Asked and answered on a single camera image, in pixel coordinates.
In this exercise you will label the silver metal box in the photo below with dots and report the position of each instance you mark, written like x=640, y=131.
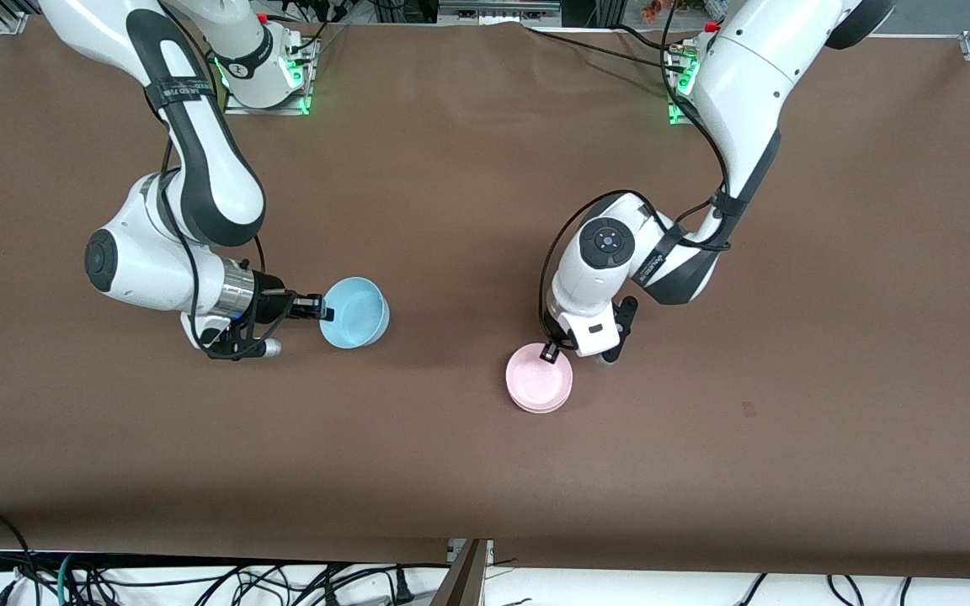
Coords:
x=498, y=13

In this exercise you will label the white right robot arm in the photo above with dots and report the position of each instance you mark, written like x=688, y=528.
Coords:
x=207, y=168

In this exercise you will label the light blue plastic bowl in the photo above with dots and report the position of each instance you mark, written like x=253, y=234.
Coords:
x=359, y=311

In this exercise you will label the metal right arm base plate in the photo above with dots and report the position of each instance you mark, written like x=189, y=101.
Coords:
x=237, y=108

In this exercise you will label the black power plug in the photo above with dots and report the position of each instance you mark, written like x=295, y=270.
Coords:
x=403, y=587

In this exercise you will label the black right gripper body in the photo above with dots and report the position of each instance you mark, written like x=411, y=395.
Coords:
x=270, y=296

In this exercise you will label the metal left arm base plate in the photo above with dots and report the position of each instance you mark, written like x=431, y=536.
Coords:
x=674, y=119

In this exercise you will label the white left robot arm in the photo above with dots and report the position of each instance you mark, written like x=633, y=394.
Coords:
x=746, y=76

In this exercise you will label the pink plastic bowl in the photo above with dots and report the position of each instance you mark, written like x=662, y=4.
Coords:
x=535, y=383

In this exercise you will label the aluminium frame post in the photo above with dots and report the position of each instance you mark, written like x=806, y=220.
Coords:
x=464, y=581

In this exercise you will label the brown table cover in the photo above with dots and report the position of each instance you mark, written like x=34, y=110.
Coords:
x=451, y=210

